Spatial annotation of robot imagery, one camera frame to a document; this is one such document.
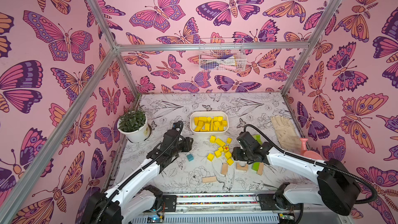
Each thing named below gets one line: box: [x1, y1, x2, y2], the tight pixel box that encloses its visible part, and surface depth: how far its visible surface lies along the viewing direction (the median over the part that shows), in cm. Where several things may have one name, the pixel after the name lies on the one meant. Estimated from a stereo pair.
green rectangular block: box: [251, 161, 261, 172], surface depth 85 cm
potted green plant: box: [116, 107, 152, 143], surface depth 87 cm
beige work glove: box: [269, 115, 302, 151], surface depth 99 cm
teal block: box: [186, 153, 195, 162], surface depth 89 cm
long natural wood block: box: [202, 175, 218, 184], surface depth 83 cm
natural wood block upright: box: [220, 162, 229, 176], surface depth 87 cm
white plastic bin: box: [189, 110, 230, 134], surface depth 102 cm
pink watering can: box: [299, 137, 324, 160], surface depth 80 cm
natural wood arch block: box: [236, 162, 249, 172], surface depth 85 cm
